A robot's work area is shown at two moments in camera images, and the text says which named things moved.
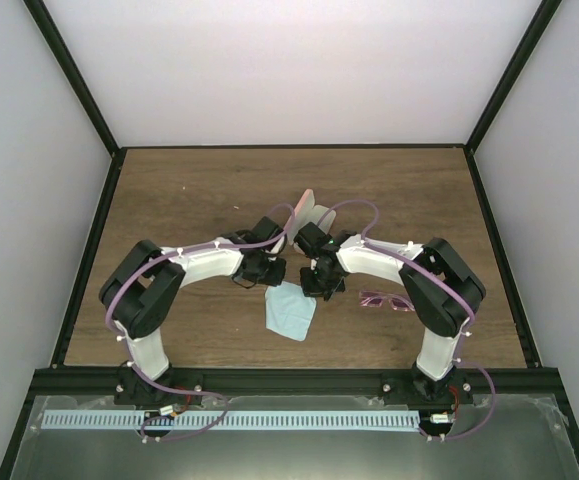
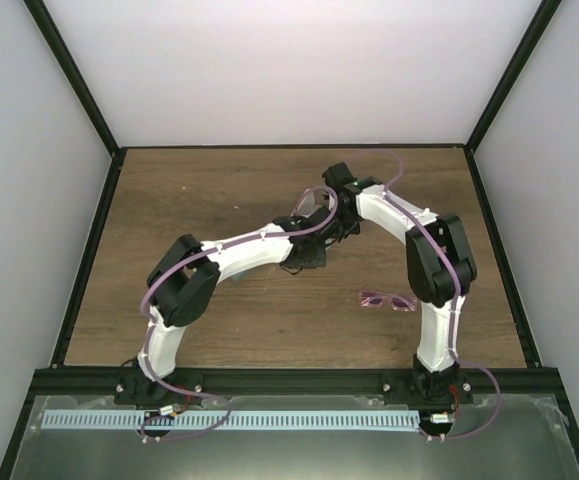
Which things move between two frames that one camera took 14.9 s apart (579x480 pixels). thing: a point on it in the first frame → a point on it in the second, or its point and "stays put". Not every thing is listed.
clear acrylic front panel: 511,438 stays put
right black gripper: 310,290 → 354,230
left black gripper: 274,280 → 318,261
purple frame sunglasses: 376,300 stays put
